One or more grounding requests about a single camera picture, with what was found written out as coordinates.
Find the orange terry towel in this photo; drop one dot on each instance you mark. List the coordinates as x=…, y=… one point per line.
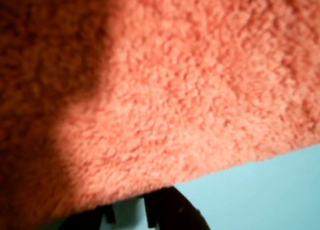
x=162, y=89

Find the grey table mat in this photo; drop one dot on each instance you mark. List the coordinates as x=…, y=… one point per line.
x=250, y=195

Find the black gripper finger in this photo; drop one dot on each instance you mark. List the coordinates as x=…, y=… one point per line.
x=172, y=212
x=90, y=220

